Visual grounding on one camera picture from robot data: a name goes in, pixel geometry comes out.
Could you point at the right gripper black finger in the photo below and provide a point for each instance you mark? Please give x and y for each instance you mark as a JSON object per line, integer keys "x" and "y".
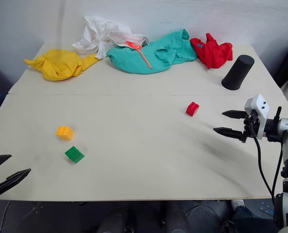
{"x": 228, "y": 132}
{"x": 233, "y": 114}

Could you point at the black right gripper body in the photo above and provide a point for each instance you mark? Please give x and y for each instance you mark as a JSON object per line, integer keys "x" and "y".
{"x": 251, "y": 126}

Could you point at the black upturned cup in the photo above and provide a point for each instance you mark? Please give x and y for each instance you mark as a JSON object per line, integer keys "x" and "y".
{"x": 237, "y": 72}

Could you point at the red toy brick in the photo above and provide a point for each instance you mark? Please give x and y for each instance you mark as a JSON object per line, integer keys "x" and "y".
{"x": 192, "y": 108}

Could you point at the red crumpled garment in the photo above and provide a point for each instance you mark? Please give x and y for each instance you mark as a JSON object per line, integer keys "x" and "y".
{"x": 213, "y": 52}

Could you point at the green toy brick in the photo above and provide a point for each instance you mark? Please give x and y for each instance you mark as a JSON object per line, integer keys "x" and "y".
{"x": 74, "y": 154}

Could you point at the orange toy brick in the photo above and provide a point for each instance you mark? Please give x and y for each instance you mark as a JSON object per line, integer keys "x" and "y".
{"x": 64, "y": 133}

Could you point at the dark shoe with white sock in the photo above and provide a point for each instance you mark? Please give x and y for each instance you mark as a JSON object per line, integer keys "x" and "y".
{"x": 239, "y": 207}

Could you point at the yellow crumpled garment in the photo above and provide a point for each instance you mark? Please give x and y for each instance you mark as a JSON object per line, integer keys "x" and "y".
{"x": 58, "y": 64}

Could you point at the white crumpled garment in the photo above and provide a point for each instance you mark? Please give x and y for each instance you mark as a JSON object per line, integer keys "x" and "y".
{"x": 97, "y": 36}

